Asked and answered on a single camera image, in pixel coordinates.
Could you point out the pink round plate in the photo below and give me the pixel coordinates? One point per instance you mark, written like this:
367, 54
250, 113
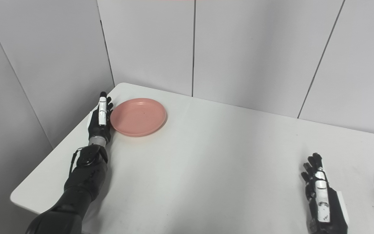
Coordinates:
138, 117

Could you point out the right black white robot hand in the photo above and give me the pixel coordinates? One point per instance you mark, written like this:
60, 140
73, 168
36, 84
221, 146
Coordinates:
323, 201

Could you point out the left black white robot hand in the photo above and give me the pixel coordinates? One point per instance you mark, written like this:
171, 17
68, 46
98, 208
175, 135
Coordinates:
101, 122

